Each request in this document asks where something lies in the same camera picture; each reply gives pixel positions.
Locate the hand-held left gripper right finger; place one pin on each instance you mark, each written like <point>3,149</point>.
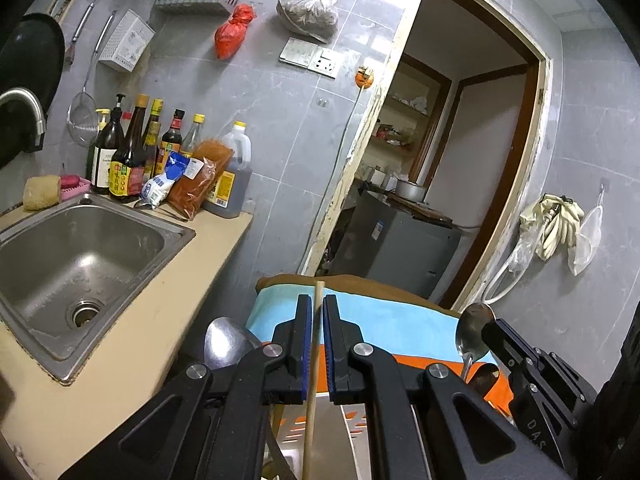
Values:
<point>326,355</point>

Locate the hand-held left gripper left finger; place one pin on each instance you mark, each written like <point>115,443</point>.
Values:
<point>306,355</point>

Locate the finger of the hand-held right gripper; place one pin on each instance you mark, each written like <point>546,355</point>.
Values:
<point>510,347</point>

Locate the metal spoon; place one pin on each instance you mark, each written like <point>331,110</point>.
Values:
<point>222,340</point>
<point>472,327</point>

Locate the wooden chopstick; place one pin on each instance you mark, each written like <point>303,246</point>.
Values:
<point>311,430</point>

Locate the white plastic utensil holder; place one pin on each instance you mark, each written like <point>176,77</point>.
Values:
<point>325,440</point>

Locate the blue orange brown striped blanket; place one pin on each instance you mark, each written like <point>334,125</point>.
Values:
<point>390,330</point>

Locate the clear plastic bag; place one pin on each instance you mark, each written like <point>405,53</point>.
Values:
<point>522,252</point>

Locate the cream rubber gloves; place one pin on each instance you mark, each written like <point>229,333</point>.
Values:
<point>555,225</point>

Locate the grey cabinet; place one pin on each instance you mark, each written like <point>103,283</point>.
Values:
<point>400,245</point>

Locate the beige kitchen counter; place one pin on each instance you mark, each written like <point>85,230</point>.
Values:
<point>150,350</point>

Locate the metal cooking pot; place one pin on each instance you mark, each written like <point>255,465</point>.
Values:
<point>410,191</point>

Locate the large oil jug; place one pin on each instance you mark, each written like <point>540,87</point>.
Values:
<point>235,170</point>

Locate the orange red packet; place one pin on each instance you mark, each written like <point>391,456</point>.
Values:
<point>200,180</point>

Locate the white blue bag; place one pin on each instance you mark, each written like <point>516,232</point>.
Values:
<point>165,180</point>

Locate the wooden pantry shelf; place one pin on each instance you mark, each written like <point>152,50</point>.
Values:
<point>400,130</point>

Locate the steel sink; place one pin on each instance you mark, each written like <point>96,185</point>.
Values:
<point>75,270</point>

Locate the clear bottle yellow cap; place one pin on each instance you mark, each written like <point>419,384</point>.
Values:
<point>192,135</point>

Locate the dark sauce bottle red label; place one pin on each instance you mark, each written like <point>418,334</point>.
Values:
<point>171,137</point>

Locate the soy sauce bottle yellow label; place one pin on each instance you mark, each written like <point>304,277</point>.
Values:
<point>127,170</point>

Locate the dark sauce bottle yellow cap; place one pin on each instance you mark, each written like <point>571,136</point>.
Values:
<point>154,135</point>

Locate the orange plug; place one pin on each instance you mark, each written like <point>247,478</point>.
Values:
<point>364,77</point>

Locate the pink soap dish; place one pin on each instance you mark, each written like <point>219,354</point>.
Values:
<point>75,187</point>

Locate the yellow sponge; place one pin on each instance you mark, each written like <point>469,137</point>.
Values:
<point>42,192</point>

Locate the small bottle yellow cap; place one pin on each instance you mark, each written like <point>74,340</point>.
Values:
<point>102,119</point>

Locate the metal mesh skimmer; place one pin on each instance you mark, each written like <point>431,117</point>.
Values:
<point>82,120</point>

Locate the red plastic bag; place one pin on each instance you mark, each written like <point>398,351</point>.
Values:
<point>232,32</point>

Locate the clear bag of dried goods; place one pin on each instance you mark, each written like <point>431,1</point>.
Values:
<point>307,15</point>

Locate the metal faucet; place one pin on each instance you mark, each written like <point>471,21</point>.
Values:
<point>25,105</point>

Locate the black pan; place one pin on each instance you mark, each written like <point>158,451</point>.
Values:
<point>30,85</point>

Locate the worn door frame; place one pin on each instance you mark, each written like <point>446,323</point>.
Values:
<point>360,160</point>

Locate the white wall socket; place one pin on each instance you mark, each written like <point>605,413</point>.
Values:
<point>325,63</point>

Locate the white wall switch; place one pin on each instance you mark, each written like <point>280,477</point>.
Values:
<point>297,52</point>

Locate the white wall box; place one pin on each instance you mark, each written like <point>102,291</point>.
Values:
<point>125,42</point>

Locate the grey wall rack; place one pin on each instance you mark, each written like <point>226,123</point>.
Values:
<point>192,2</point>

